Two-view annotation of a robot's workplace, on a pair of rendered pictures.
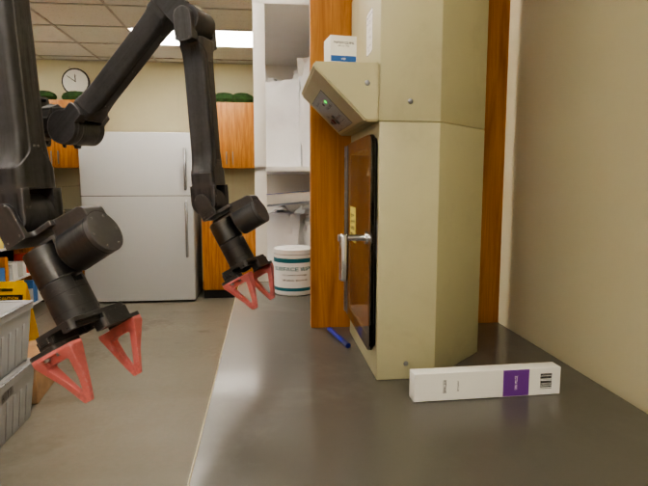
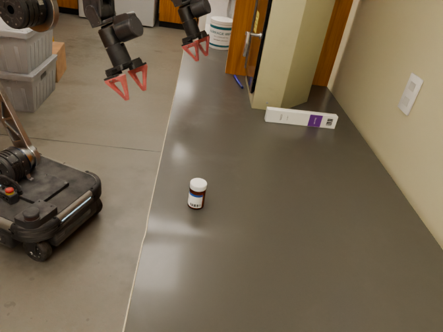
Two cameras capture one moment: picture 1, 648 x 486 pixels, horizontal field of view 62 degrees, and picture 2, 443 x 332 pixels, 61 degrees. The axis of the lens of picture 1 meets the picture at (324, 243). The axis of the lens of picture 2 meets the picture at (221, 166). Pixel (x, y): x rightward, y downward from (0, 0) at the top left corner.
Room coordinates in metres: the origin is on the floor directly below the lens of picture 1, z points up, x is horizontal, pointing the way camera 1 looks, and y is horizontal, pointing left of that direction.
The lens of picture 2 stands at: (-0.39, -0.02, 1.51)
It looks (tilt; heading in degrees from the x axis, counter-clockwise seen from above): 32 degrees down; 0
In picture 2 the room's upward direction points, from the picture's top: 10 degrees clockwise
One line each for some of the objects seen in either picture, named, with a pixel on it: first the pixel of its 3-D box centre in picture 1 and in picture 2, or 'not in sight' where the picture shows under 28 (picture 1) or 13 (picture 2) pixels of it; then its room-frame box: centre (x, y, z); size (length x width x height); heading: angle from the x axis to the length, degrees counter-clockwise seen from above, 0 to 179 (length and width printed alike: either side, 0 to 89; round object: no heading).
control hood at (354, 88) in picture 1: (335, 104); not in sight; (1.11, -0.02, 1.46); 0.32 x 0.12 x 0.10; 6
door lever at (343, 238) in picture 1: (352, 256); (250, 43); (1.01, -0.05, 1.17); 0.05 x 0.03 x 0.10; 96
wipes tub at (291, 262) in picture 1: (293, 269); (221, 33); (1.75, 0.10, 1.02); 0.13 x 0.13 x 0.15
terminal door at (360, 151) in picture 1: (358, 236); (257, 31); (1.12, -0.07, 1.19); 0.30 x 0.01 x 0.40; 6
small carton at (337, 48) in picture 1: (339, 55); not in sight; (1.05, -0.03, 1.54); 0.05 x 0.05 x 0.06; 14
